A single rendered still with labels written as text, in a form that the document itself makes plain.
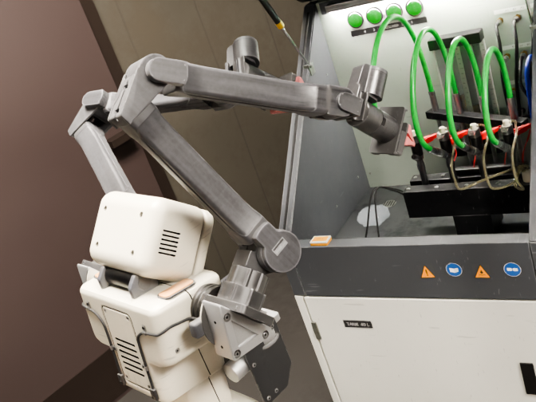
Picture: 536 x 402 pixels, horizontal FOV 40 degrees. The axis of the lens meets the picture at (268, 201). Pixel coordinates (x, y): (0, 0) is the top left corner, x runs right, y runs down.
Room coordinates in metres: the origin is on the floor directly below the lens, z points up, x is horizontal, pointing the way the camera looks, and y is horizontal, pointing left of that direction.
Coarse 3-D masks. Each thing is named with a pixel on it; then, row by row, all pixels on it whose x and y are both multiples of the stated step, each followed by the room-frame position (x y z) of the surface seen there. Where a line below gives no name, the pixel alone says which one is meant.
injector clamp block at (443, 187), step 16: (416, 176) 1.82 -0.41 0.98; (432, 176) 1.79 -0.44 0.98; (448, 176) 1.76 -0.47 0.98; (464, 176) 1.73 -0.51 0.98; (480, 176) 1.70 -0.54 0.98; (496, 176) 1.68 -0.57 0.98; (512, 176) 1.65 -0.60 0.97; (416, 192) 1.74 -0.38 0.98; (432, 192) 1.72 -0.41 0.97; (448, 192) 1.69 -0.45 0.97; (464, 192) 1.67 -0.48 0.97; (480, 192) 1.64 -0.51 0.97; (496, 192) 1.62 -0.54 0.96; (512, 192) 1.60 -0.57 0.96; (528, 192) 1.58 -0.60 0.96; (416, 208) 1.75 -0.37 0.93; (432, 208) 1.72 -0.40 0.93; (448, 208) 1.70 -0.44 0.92; (464, 208) 1.67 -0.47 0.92; (480, 208) 1.65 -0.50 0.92; (496, 208) 1.63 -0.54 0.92; (512, 208) 1.60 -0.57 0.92; (528, 208) 1.58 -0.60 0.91; (464, 224) 1.68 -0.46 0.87; (480, 224) 1.65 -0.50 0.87; (496, 224) 1.66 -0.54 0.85
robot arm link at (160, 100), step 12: (84, 96) 1.86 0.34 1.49; (96, 96) 1.83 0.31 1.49; (108, 96) 1.83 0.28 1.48; (156, 96) 1.73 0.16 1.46; (108, 108) 1.81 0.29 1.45; (168, 108) 1.71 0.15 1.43; (180, 108) 1.69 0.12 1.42; (192, 108) 1.68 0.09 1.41; (204, 108) 1.66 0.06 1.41; (216, 108) 1.64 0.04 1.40; (228, 108) 1.63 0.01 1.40
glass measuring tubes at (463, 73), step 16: (464, 32) 1.93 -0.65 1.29; (480, 32) 1.89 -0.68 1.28; (432, 48) 1.96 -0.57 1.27; (448, 48) 1.94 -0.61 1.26; (464, 48) 1.92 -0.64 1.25; (480, 48) 1.91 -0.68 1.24; (464, 64) 1.92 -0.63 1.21; (480, 64) 1.90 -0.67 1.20; (464, 80) 1.95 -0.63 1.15; (464, 96) 1.94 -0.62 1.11; (480, 112) 1.92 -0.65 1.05; (496, 112) 1.91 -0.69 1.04; (480, 128) 1.92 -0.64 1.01
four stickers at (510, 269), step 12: (444, 264) 1.50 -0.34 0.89; (456, 264) 1.49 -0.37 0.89; (480, 264) 1.45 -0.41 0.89; (504, 264) 1.42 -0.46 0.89; (516, 264) 1.41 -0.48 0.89; (420, 276) 1.55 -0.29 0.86; (432, 276) 1.53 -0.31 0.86; (456, 276) 1.49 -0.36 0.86; (480, 276) 1.46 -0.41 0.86; (516, 276) 1.41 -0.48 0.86
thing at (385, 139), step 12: (384, 108) 1.46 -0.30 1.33; (396, 108) 1.44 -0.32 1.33; (384, 120) 1.39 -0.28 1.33; (396, 120) 1.42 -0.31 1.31; (372, 132) 1.38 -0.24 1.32; (384, 132) 1.39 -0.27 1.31; (396, 132) 1.40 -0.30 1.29; (372, 144) 1.43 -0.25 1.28; (384, 144) 1.41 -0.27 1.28; (396, 144) 1.39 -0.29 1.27
